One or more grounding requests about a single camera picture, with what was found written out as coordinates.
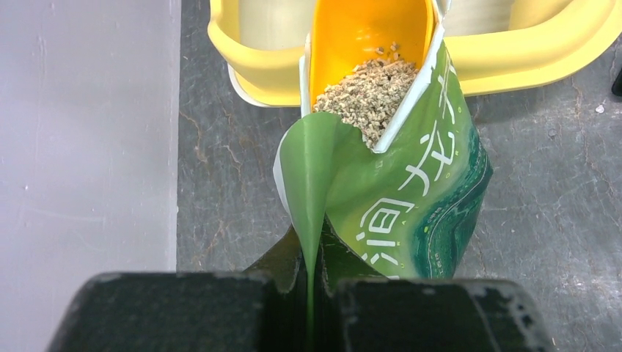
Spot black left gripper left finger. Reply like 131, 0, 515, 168
245, 227, 307, 351

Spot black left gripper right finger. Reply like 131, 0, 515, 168
315, 219, 389, 352

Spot green cat litter bag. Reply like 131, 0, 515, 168
273, 32, 492, 351

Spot orange plastic litter scoop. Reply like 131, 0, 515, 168
309, 0, 436, 103

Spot black bag clip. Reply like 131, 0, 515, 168
611, 70, 622, 97

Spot grey cat litter pellets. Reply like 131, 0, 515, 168
312, 41, 419, 149

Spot yellow plastic litter box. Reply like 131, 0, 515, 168
207, 1, 621, 107

